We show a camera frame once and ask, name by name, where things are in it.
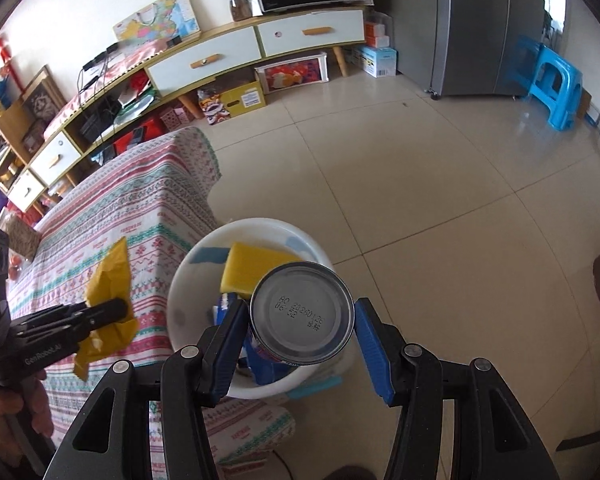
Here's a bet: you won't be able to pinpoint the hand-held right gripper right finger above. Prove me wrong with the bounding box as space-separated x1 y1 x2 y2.
352 297 561 480

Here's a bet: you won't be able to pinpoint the person's left hand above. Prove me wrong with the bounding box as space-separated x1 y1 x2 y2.
0 367 54 438

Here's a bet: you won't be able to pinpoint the blue and white box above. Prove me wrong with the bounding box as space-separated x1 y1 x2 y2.
355 45 398 78

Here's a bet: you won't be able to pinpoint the white plastic basin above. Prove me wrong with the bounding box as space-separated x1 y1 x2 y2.
167 217 353 401

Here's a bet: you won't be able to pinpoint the blue plastic stool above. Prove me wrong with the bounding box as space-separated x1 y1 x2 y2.
527 42 586 131

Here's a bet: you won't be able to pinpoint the long wooden TV cabinet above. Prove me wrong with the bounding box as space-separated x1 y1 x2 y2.
7 5 368 216

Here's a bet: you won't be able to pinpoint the green and yellow sponge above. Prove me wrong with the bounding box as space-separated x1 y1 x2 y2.
220 242 303 296

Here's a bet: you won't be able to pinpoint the yellow packet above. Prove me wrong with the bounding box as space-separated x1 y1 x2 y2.
74 236 140 381

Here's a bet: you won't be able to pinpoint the colourful map board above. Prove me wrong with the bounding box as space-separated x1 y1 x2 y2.
112 0 202 48

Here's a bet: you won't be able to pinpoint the clear storage box red contents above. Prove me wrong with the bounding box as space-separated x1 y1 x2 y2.
254 52 329 95

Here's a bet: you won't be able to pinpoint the yellow cardboard box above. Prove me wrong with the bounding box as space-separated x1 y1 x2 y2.
197 80 267 125

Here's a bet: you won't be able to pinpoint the orange and white box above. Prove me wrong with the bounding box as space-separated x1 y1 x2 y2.
364 12 393 46

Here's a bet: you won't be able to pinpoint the framed cat picture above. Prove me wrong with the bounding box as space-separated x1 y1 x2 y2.
20 65 68 128

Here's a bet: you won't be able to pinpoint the pink patterned cloth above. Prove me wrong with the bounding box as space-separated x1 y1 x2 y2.
45 42 176 131

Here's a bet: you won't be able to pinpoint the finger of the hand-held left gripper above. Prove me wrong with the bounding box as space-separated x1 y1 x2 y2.
10 297 136 345

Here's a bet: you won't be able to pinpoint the wooden shelf unit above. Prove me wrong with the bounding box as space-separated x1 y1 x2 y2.
0 100 41 196

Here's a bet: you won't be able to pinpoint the person's right hand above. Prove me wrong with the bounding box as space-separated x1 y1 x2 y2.
327 465 376 480

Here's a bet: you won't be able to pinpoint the red metal can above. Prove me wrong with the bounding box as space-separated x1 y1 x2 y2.
249 261 356 366

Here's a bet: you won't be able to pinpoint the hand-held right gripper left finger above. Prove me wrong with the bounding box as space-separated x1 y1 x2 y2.
42 297 251 480

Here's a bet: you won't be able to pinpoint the patterned striped tablecloth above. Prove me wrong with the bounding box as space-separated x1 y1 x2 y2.
5 127 296 480

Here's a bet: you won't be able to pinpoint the grey refrigerator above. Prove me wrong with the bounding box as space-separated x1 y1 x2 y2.
380 0 553 101

